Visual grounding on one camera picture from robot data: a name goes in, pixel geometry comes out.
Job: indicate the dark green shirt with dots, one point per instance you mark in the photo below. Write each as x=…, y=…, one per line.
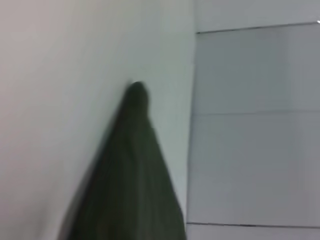
x=130, y=180

